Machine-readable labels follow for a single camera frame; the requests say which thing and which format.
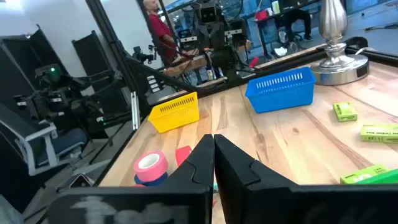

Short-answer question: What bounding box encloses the blue plastic basket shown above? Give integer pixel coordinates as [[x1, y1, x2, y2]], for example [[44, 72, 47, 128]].
[[244, 66, 317, 114]]

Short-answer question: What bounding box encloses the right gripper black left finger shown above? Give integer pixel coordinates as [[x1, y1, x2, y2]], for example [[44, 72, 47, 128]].
[[160, 134, 216, 200]]

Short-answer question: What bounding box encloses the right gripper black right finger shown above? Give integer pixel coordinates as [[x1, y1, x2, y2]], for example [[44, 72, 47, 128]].
[[215, 134, 298, 224]]

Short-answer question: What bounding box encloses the person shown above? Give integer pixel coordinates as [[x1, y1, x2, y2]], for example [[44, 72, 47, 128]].
[[281, 0, 313, 42], [142, 0, 178, 65]]

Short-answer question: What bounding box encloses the black panel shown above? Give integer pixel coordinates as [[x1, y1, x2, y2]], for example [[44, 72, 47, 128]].
[[72, 30, 131, 114], [0, 26, 68, 125]]

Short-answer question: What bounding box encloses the grey chair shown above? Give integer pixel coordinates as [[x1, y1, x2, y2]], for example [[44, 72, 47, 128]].
[[0, 104, 88, 177]]

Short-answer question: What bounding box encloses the yellow plastic basket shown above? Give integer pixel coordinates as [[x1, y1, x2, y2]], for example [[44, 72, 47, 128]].
[[147, 91, 200, 134]]

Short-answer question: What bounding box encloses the black metal table frame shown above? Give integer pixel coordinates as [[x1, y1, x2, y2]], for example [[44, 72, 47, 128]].
[[85, 0, 398, 125]]

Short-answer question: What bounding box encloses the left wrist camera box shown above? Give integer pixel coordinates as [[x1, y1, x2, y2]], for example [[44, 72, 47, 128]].
[[197, 2, 223, 26]]

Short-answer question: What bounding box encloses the red tape roll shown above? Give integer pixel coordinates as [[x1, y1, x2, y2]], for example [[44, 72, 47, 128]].
[[175, 145, 193, 167]]

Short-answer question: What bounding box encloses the green staple box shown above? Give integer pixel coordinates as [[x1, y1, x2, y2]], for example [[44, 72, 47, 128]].
[[340, 164, 389, 185], [333, 101, 358, 123], [360, 124, 398, 144]]

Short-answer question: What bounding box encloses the silver lamp with white shade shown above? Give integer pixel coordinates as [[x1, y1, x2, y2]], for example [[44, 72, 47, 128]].
[[310, 0, 370, 86]]

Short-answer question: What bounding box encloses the pink tape roll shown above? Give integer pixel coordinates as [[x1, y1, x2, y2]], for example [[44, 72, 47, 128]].
[[133, 151, 169, 183]]

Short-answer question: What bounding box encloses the silver aluminium bar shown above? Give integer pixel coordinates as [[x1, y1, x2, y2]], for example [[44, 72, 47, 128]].
[[130, 91, 140, 131]]

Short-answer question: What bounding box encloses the blue tape roll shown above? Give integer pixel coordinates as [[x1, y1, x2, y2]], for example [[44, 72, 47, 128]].
[[134, 172, 169, 187]]

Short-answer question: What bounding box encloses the black camera on mount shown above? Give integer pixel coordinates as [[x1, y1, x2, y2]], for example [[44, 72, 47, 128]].
[[132, 45, 157, 65]]

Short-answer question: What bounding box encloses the red box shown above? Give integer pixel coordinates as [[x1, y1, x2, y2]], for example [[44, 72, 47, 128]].
[[254, 9, 270, 22]]

